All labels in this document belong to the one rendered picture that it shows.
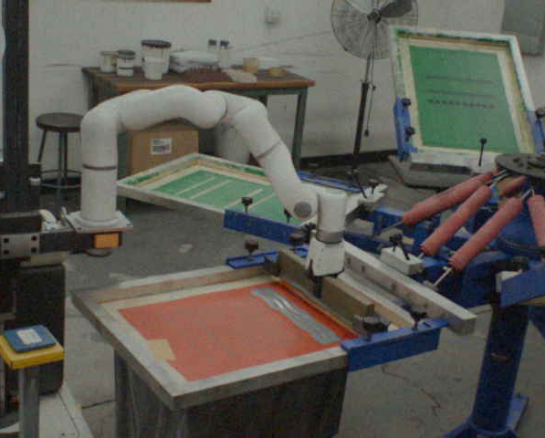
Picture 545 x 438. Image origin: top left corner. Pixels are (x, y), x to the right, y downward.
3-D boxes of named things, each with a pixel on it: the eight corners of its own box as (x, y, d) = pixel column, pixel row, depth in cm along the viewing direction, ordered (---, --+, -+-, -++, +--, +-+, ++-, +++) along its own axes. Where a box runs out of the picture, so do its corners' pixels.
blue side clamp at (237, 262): (233, 285, 258) (235, 263, 256) (224, 278, 262) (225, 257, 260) (314, 271, 275) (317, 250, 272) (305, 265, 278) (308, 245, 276)
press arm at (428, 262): (397, 286, 256) (399, 271, 254) (383, 279, 261) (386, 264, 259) (440, 278, 265) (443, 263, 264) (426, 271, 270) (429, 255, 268)
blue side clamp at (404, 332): (349, 372, 216) (352, 348, 213) (336, 363, 219) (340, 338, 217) (437, 349, 232) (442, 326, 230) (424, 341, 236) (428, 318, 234)
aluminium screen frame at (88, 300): (172, 411, 189) (172, 396, 188) (70, 302, 234) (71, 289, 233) (436, 343, 233) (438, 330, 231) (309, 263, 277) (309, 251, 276)
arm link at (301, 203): (256, 152, 237) (300, 213, 241) (250, 165, 225) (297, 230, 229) (282, 135, 234) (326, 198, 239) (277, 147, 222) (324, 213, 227)
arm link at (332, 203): (290, 189, 231) (294, 179, 240) (287, 226, 234) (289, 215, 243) (348, 196, 230) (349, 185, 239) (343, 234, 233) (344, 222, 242)
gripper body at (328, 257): (335, 227, 243) (330, 264, 247) (306, 232, 238) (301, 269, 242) (352, 236, 238) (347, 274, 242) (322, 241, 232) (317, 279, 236)
